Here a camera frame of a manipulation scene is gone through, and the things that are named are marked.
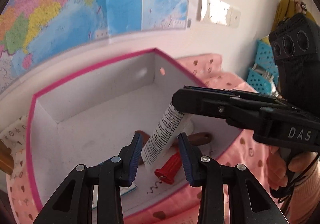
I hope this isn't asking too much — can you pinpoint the red plastic corkscrew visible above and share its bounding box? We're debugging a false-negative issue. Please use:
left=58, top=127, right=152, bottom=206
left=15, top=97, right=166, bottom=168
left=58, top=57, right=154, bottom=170
left=146, top=151, right=182, bottom=194

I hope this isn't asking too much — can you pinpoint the white printed tube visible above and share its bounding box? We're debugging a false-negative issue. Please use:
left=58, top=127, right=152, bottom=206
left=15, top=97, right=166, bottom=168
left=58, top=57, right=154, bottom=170
left=141, top=102, right=194, bottom=172

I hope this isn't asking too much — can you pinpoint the blue white medicine box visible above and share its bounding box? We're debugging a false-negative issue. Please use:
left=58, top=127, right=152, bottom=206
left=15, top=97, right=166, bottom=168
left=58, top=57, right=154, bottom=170
left=91, top=159, right=138, bottom=211

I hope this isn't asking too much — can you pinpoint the blue plastic basket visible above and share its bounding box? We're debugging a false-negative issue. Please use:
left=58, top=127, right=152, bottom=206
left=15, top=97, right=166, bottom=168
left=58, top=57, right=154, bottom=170
left=247, top=40, right=279, bottom=97

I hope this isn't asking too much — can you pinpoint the pink cardboard box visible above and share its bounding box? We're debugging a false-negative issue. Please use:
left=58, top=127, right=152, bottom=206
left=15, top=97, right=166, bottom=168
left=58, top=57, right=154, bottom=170
left=26, top=49, right=242, bottom=223

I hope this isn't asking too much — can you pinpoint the colourful wall map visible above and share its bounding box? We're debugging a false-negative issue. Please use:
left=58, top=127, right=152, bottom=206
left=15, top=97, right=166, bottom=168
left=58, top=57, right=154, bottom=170
left=1, top=0, right=189, bottom=91

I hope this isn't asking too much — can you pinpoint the brown wooden object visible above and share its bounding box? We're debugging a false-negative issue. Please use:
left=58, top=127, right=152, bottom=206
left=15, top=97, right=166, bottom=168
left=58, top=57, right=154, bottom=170
left=135, top=130, right=213, bottom=165

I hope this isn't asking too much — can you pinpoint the wooden bed post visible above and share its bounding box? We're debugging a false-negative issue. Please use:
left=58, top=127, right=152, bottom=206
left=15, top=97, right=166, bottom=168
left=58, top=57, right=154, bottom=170
left=0, top=140, right=14, bottom=175

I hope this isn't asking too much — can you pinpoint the right hand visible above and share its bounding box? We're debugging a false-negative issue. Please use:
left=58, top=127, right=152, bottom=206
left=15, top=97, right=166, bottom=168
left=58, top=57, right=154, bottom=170
left=266, top=146, right=317, bottom=190

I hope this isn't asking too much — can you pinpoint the yellow hanging coat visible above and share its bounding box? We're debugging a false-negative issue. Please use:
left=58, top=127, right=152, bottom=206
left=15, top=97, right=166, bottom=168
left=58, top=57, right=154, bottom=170
left=271, top=0, right=315, bottom=32

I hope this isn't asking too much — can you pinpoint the pink patterned blanket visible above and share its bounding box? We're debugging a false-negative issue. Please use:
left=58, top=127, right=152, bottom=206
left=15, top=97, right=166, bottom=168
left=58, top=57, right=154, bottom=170
left=0, top=52, right=301, bottom=224

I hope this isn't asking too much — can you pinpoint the white wall socket panel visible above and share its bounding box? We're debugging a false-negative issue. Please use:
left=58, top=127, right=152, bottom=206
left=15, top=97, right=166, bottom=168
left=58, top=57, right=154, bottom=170
left=196, top=0, right=241, bottom=28

